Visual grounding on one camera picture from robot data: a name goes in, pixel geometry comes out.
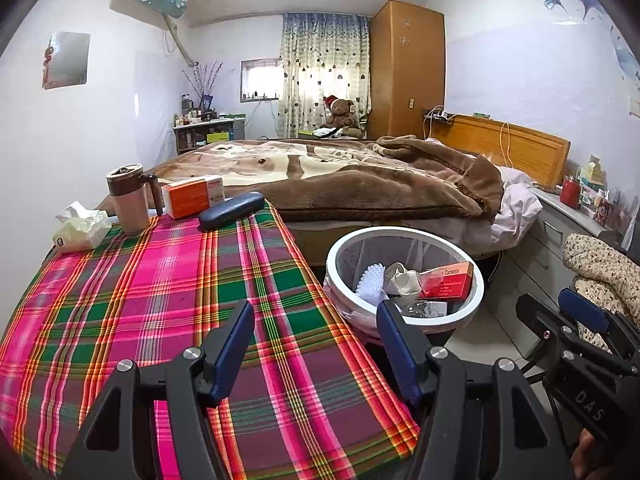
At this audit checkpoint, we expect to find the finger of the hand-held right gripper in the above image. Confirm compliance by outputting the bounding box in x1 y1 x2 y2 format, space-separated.
516 294 581 361
558 288 640 376

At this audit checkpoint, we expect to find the wooden wardrobe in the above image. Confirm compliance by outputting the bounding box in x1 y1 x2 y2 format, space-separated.
370 0 447 140

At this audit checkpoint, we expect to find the brown blanket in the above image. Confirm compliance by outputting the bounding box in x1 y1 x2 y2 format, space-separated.
97 135 504 223

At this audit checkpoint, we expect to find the floral quilt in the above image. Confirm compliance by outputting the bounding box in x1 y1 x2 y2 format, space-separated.
562 232 640 356

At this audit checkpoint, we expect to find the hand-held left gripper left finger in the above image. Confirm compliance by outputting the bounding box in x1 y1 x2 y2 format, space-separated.
60 300 256 480

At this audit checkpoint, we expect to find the pink bedsheet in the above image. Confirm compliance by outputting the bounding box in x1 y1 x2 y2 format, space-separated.
450 165 543 261

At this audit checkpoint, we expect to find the orange white box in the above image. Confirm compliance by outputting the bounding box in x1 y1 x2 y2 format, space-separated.
161 175 226 220

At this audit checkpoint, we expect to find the blue glasses case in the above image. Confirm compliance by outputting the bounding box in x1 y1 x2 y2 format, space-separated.
198 191 265 232

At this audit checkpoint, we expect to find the vase of branches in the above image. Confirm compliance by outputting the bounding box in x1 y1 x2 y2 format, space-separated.
181 60 224 111

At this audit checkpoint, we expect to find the silver wall mirror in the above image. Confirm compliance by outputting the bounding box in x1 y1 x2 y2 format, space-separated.
42 31 92 91

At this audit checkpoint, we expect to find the brown travel mug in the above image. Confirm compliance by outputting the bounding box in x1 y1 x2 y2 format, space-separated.
106 163 165 234

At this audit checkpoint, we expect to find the red tablet box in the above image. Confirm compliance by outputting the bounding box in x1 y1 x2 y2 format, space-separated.
419 261 475 301

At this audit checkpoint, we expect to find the brown teddy bear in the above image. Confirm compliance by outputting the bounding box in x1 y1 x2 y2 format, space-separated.
320 95 362 136

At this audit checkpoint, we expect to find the red jar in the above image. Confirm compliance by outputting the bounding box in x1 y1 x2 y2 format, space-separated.
560 176 581 209

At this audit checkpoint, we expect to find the small window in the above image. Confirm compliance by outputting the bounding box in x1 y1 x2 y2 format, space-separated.
240 58 282 102

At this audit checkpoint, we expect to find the white trash bin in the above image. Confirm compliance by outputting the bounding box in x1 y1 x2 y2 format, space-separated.
324 226 485 336

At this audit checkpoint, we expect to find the air conditioner pipe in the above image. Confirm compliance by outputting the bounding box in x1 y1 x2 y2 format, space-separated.
162 15 201 68

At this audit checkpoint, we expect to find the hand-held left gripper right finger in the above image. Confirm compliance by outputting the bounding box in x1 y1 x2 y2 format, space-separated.
376 299 571 480

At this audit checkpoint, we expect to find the wooden headboard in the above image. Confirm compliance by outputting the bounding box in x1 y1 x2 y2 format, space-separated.
430 114 572 191

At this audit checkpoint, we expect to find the heart print curtain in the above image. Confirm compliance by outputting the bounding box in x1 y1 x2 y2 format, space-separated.
277 12 373 138

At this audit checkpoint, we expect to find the grey nightstand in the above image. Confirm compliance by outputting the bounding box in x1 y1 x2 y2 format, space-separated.
492 187 631 356

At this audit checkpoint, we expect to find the shelf cabinet with bottles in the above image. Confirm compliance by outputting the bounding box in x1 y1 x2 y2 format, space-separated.
172 110 247 156

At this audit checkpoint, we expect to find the plaid tablecloth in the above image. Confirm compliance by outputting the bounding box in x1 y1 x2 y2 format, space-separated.
0 200 421 480

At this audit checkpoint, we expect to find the person's right hand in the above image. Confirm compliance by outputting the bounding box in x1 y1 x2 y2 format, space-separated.
570 432 599 480

